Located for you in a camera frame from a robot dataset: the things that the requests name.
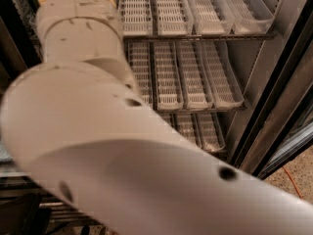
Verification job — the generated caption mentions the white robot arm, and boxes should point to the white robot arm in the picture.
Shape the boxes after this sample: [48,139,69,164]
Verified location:
[1,0,313,235]

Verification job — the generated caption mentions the top shelf tray six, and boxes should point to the top shelf tray six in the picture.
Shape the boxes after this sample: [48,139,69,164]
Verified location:
[225,0,274,35]

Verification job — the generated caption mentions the orange power cable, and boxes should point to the orange power cable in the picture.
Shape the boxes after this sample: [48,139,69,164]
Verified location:
[282,164,304,200]

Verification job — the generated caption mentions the top shelf tray four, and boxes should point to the top shelf tray four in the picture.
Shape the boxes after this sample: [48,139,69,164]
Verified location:
[155,0,194,36]

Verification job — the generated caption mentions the top shelf tray five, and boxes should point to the top shelf tray five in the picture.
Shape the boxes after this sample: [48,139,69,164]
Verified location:
[188,0,235,35]

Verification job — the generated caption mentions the top shelf tray three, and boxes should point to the top shelf tray three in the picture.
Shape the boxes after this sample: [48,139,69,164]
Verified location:
[118,0,153,36]

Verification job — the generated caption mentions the fridge glass door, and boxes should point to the fridge glass door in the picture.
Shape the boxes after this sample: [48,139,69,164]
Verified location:
[220,0,313,179]

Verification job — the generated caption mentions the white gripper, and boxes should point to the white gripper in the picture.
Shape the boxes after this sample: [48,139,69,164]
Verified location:
[33,0,124,42]

